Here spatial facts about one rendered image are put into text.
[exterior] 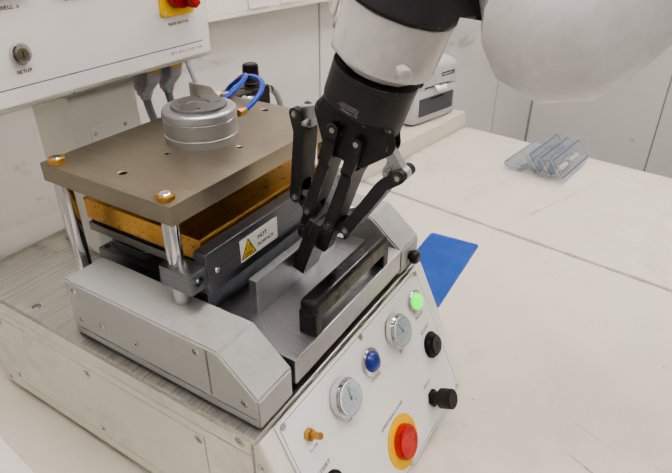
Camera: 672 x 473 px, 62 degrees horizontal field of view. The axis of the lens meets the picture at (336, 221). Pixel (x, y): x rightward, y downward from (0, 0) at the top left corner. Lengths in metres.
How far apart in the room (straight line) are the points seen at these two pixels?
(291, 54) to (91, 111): 0.89
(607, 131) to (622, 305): 2.06
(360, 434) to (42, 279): 0.43
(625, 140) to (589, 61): 2.70
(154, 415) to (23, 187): 0.67
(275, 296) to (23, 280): 0.33
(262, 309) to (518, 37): 0.37
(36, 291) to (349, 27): 0.50
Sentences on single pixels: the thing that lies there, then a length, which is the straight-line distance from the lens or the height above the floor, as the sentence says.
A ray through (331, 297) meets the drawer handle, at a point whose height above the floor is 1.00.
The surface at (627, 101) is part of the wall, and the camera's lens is 3.00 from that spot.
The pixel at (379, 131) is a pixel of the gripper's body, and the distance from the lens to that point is 0.48.
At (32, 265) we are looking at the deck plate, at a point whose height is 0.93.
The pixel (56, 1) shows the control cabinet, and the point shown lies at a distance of 0.67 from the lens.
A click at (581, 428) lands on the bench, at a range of 0.82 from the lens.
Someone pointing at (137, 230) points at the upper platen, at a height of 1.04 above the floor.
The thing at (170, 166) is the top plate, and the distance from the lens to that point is 0.57.
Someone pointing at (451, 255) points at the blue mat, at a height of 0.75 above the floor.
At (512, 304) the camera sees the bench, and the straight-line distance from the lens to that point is 0.99.
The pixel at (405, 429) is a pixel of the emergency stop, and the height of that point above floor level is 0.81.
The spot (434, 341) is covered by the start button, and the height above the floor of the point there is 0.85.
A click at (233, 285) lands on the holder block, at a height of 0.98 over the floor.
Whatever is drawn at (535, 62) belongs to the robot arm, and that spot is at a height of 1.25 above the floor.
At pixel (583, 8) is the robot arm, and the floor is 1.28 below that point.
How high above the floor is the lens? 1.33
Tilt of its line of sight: 30 degrees down
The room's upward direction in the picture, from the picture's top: straight up
